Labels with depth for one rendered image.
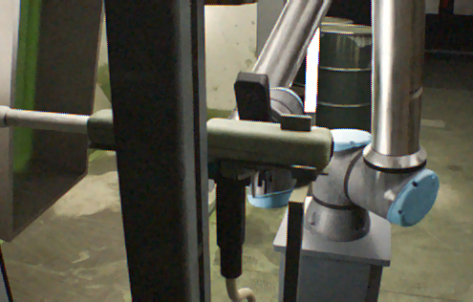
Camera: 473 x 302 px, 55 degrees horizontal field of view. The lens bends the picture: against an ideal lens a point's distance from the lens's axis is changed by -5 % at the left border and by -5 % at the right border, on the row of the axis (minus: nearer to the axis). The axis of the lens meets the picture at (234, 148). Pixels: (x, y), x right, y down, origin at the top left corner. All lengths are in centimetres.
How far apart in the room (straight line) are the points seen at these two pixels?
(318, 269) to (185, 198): 96
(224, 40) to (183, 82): 312
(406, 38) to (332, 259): 59
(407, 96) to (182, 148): 76
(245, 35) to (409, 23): 247
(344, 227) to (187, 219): 95
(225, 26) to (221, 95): 51
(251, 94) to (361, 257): 71
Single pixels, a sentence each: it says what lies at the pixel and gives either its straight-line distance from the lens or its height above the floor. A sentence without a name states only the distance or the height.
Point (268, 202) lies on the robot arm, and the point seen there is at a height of 91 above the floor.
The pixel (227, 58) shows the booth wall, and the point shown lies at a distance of 348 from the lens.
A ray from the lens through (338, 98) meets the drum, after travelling 387.
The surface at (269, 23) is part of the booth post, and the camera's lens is 337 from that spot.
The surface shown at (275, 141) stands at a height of 114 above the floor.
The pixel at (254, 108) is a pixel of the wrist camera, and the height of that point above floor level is 113.
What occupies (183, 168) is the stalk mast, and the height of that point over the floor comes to 118.
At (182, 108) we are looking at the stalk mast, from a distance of 35.
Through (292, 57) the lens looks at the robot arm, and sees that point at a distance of 100.
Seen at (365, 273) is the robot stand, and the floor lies 58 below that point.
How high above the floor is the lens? 132
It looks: 21 degrees down
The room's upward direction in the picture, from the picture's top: straight up
